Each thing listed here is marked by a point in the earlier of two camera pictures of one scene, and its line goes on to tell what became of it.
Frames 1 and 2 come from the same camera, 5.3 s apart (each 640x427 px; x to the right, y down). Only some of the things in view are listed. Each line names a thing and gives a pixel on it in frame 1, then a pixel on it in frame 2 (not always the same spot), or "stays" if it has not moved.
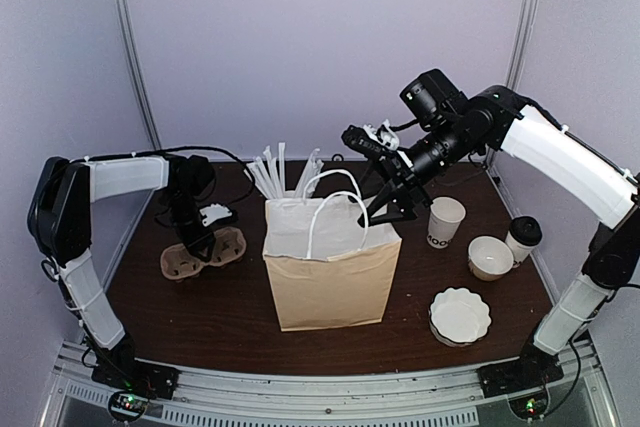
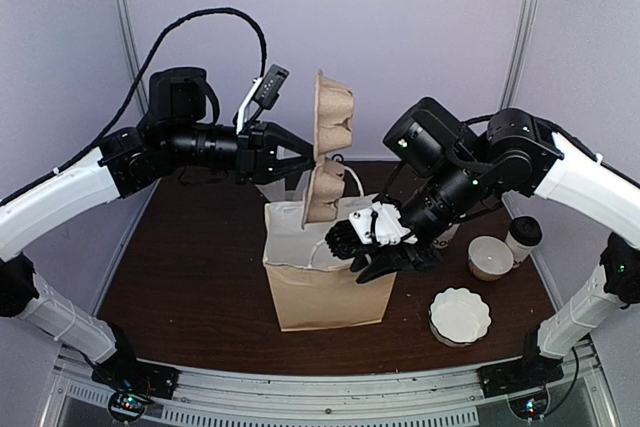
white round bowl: (489, 257) stays
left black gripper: (196, 244) to (257, 154)
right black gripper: (399, 175) to (397, 258)
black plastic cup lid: (525, 230) stays
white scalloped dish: (459, 317) stays
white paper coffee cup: (518, 251) stays
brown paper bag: (328, 269) stays
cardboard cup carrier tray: (177, 261) to (333, 133)
